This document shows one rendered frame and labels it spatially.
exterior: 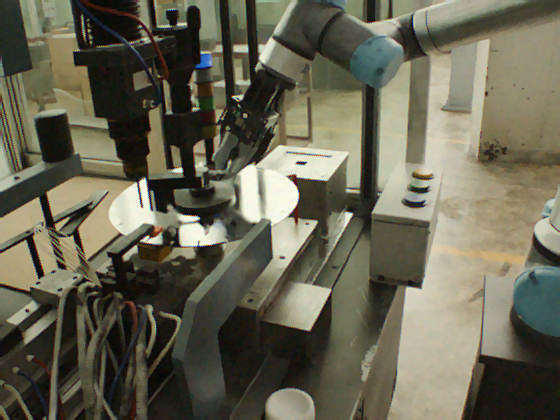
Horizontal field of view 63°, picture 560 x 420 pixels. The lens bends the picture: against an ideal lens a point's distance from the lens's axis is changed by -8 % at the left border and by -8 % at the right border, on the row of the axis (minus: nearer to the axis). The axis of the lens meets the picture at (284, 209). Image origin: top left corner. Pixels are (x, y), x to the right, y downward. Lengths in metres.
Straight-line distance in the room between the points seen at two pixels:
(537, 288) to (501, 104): 3.17
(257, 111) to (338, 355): 0.41
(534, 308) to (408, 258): 0.31
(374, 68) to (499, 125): 3.17
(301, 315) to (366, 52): 0.41
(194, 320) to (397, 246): 0.51
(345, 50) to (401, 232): 0.37
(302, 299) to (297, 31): 0.42
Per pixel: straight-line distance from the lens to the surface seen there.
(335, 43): 0.73
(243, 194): 0.88
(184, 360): 0.54
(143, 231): 0.73
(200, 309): 0.54
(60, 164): 0.88
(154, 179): 0.78
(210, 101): 1.11
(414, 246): 0.94
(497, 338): 0.90
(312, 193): 1.07
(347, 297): 0.95
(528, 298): 0.71
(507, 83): 3.79
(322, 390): 0.77
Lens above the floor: 1.31
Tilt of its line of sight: 26 degrees down
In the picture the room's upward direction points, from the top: 2 degrees counter-clockwise
